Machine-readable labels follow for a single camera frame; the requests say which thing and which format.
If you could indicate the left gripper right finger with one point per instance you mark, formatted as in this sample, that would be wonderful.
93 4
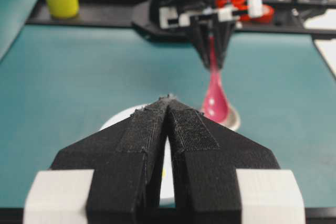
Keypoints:
221 176

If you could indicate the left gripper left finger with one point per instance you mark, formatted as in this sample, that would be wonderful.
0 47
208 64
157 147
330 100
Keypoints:
108 176

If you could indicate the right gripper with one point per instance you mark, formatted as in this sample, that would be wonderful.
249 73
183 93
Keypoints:
196 15

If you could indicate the pink spoon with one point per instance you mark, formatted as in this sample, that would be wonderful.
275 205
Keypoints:
215 104

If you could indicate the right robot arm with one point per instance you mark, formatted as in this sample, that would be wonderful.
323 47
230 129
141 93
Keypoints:
207 24

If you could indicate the white bowl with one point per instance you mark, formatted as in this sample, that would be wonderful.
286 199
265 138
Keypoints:
167 188

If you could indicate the red tape roll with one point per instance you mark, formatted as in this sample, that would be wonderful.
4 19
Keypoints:
244 11

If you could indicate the small crackle-glaze dish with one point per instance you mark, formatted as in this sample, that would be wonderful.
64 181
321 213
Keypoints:
232 121

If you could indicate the green table mat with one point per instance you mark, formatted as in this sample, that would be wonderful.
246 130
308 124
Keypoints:
60 84

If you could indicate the black frame rail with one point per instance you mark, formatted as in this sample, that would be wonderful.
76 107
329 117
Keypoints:
84 11

